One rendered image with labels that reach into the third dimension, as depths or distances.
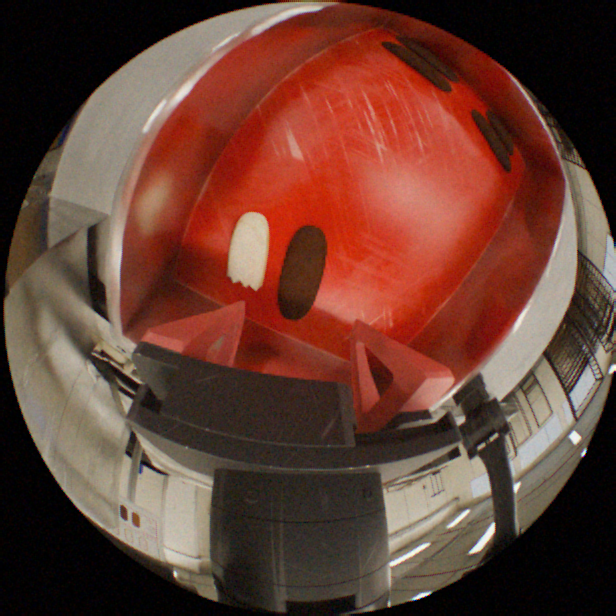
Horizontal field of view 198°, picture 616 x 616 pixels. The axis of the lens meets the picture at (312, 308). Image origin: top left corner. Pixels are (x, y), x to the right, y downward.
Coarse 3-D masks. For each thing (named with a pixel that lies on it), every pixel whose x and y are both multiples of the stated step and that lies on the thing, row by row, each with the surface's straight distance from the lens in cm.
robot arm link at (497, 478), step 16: (496, 400) 44; (496, 416) 43; (464, 432) 45; (464, 448) 45; (496, 448) 44; (496, 464) 44; (496, 480) 44; (512, 480) 46; (496, 496) 46; (512, 496) 46; (496, 512) 47; (512, 512) 47; (496, 528) 49; (512, 528) 50; (496, 544) 51; (480, 560) 50
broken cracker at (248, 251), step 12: (252, 216) 18; (240, 228) 18; (252, 228) 18; (264, 228) 18; (240, 240) 18; (252, 240) 18; (264, 240) 18; (228, 252) 19; (240, 252) 18; (252, 252) 18; (264, 252) 18; (228, 264) 19; (240, 264) 19; (252, 264) 18; (264, 264) 19; (228, 276) 20; (240, 276) 19; (252, 276) 19
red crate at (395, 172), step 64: (320, 64) 23; (384, 64) 26; (256, 128) 19; (320, 128) 19; (384, 128) 20; (448, 128) 25; (256, 192) 18; (320, 192) 18; (384, 192) 19; (448, 192) 23; (512, 192) 34; (192, 256) 22; (384, 256) 20; (448, 256) 24; (256, 320) 23; (320, 320) 22; (384, 320) 24
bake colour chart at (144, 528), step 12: (120, 504) 118; (132, 504) 116; (120, 516) 121; (132, 516) 118; (144, 516) 115; (156, 516) 114; (120, 528) 125; (132, 528) 121; (144, 528) 118; (156, 528) 116; (132, 540) 126; (144, 540) 122; (156, 540) 119; (144, 552) 127; (156, 552) 124
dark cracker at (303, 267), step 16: (304, 240) 18; (320, 240) 18; (288, 256) 18; (304, 256) 18; (320, 256) 18; (288, 272) 18; (304, 272) 18; (320, 272) 19; (288, 288) 19; (304, 288) 19; (288, 304) 20; (304, 304) 20
